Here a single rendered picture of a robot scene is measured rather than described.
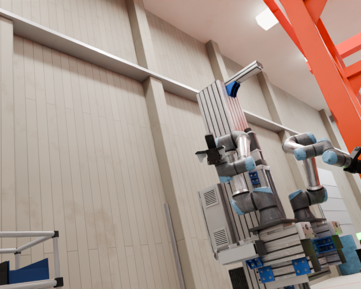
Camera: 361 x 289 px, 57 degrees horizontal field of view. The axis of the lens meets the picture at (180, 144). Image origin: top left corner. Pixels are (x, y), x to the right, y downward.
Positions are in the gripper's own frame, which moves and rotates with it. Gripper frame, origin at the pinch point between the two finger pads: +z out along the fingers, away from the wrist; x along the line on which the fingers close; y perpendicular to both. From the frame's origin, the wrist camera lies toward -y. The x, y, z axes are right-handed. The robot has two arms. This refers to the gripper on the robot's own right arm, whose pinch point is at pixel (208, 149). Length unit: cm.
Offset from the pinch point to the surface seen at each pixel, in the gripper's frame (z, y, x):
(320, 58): -115, -63, -85
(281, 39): -828, -352, -153
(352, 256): -772, 264, -186
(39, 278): 15, 46, 94
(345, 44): -369, -147, -180
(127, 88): -382, -177, 178
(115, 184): -285, -7, 187
